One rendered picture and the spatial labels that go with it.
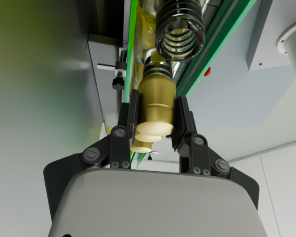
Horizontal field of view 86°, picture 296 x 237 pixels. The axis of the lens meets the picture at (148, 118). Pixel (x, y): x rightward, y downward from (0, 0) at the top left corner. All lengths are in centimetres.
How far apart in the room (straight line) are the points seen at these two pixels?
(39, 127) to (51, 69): 7
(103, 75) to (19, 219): 43
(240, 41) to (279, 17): 13
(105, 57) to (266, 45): 47
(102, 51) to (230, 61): 47
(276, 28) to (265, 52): 8
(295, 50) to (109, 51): 48
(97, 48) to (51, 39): 26
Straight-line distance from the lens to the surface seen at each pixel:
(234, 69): 75
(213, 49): 37
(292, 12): 57
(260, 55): 65
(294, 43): 59
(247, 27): 63
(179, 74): 52
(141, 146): 23
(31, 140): 20
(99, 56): 49
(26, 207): 23
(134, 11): 30
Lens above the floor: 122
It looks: 26 degrees down
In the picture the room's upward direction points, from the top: 177 degrees counter-clockwise
